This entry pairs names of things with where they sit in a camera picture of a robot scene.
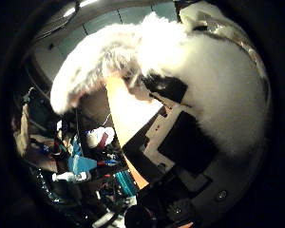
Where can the grey white plush toy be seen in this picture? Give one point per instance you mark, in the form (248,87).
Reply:
(218,82)

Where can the white red cloth bundle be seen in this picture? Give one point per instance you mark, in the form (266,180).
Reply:
(99,136)

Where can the blue plastic cover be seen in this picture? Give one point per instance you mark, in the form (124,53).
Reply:
(80,164)

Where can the white bottle-shaped tube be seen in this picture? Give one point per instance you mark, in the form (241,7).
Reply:
(69,176)

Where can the person in light shirt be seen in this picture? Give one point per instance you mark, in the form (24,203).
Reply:
(22,133)

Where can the long ceiling light strip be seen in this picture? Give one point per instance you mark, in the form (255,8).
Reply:
(79,7)

